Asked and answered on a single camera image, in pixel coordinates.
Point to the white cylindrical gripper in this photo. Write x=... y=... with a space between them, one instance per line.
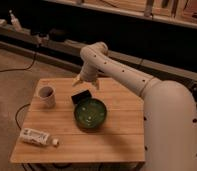
x=89 y=74

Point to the white ceramic cup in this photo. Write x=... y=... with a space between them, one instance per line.
x=47 y=96

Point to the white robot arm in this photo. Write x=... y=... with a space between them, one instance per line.
x=170 y=112

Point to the green ceramic bowl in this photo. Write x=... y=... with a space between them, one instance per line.
x=90 y=113

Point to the small black box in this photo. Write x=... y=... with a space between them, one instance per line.
x=80 y=96

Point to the wooden table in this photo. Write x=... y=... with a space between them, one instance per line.
x=119 y=139

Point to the black power adapter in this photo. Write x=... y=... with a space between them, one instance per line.
x=57 y=35

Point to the white spray bottle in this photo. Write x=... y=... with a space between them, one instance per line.
x=15 y=22

